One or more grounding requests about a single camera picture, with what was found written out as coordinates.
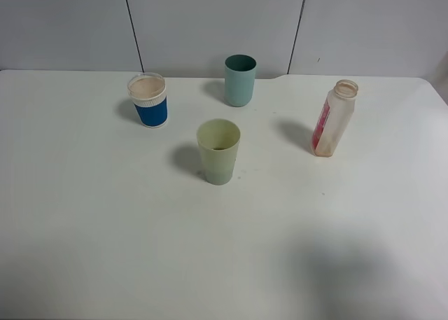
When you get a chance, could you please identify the clear bottle with pink label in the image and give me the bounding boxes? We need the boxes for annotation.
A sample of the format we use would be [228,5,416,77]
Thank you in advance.
[311,79,358,158]

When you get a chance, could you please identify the light green plastic cup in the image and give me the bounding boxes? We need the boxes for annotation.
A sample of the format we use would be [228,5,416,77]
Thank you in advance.
[196,118,241,186]

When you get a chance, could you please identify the teal plastic cup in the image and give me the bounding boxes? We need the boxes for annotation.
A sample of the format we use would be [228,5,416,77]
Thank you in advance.
[225,54,257,107]

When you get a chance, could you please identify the blue ribbed paper cup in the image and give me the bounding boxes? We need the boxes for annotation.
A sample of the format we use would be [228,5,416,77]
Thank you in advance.
[127,73,168,128]

